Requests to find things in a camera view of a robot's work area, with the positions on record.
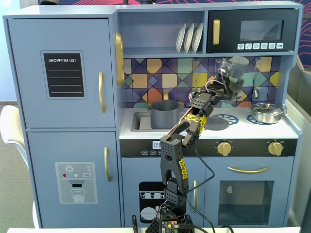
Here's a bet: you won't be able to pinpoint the gray plastic pot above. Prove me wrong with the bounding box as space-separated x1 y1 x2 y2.
147 100 185 130

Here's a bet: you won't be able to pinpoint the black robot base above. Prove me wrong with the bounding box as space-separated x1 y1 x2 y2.
145 203 195 233

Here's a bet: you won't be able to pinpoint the gray pot lid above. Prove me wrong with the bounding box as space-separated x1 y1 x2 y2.
204 115 230 131

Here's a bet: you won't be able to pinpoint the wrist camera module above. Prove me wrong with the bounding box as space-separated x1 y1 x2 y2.
218 57 235 76

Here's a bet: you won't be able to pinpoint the long gold fridge handle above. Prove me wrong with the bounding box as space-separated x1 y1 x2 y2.
98 70 107 114

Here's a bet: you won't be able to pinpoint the blue wooden toy kitchen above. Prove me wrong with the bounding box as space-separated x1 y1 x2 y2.
2 1 304 229

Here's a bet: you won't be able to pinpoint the grey partition panel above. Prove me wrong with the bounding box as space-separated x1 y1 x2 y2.
286 54 311 229

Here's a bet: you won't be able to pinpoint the steel pot with lid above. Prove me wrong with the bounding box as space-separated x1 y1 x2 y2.
250 102 285 124

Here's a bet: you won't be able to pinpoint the black shopping list board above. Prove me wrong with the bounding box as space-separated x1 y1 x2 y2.
40 50 87 100

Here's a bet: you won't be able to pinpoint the gray sink basin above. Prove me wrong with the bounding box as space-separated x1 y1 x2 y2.
132 111 202 133

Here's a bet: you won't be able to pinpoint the large blue fridge door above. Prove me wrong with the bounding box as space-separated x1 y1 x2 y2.
7 18 116 129

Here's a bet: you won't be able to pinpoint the black control panel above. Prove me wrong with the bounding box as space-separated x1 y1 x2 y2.
120 138 298 158

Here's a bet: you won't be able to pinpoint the gold toy phone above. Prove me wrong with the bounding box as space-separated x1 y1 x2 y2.
114 31 125 86

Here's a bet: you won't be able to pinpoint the white toy plate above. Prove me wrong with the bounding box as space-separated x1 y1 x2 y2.
183 23 195 53
175 23 187 54
191 22 204 53

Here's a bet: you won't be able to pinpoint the gold stove knob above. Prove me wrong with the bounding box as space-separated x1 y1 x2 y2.
267 141 284 156
217 141 233 157

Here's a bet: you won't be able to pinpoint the blue oven door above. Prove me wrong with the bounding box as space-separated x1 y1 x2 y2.
206 157 294 228

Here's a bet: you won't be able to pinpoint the black microwave door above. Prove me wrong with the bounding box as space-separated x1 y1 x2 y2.
206 9 299 53

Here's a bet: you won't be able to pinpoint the white chair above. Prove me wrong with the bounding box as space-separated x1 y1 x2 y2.
0 104 39 229

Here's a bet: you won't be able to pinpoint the black camera cable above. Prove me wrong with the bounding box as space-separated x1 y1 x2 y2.
183 132 217 233

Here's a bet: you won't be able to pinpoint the gold dishwasher handle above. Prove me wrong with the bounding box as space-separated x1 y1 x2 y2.
193 180 199 214

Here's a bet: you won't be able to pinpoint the gray salt shaker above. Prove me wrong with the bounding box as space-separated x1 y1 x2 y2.
228 56 250 84

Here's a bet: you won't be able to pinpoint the short gold fridge handle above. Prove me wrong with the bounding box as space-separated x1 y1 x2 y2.
104 146 112 183

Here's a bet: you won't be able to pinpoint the red white servo wires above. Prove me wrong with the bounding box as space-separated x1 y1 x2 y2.
205 79 226 93

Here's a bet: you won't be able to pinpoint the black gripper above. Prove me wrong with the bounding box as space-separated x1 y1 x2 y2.
213 68 245 102

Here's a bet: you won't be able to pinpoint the fridge door with ice dispenser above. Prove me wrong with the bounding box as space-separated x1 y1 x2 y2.
26 131 121 229

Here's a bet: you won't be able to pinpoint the gold oven handle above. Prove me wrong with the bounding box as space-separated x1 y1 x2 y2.
227 166 270 174

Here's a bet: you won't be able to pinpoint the gold microwave handle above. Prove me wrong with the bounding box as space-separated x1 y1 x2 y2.
212 19 221 46

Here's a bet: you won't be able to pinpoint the metal spoon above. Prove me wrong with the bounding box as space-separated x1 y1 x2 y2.
252 57 262 100

